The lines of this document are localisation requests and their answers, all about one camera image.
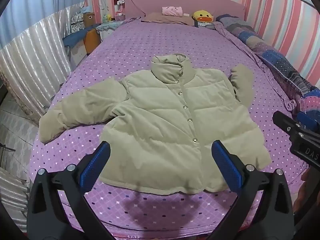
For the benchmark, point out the blue cloth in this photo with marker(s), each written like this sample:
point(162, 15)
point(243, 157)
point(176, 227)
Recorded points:
point(77, 35)

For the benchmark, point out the purple diamond-pattern bedspread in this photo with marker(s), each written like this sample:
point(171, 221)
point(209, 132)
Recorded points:
point(130, 47)

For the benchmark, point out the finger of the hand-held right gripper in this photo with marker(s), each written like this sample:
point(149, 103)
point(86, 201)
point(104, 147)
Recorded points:
point(307, 121)
point(285, 123)

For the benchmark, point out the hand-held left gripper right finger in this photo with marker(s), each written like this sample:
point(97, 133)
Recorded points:
point(226, 166)

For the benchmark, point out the pink small pillow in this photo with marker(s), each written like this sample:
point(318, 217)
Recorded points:
point(172, 11)

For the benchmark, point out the person's right hand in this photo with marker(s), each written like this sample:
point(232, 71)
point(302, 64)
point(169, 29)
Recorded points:
point(308, 192)

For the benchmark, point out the beige puffer jacket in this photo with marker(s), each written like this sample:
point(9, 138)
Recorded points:
point(160, 120)

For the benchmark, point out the brown pillow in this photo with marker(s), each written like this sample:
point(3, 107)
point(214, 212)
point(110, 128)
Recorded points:
point(155, 18)

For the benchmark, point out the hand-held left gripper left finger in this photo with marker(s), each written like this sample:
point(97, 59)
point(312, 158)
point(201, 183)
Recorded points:
point(96, 165)

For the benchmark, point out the yellow duck plush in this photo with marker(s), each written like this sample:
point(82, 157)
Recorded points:
point(202, 16)

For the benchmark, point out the pink bed headboard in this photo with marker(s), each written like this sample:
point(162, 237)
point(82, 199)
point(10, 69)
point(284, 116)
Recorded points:
point(200, 2)

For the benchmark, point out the silver pleated curtain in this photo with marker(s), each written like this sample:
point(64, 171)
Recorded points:
point(32, 62)

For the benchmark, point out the patchwork quilt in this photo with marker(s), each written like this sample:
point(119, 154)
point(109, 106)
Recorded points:
point(272, 55)

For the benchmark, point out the orange cabinet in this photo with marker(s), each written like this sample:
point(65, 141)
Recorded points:
point(92, 41)

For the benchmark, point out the patterned bag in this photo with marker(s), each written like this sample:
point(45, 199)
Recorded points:
point(77, 22)

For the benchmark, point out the cardboard box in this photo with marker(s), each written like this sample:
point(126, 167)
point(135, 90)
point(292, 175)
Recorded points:
point(88, 19)

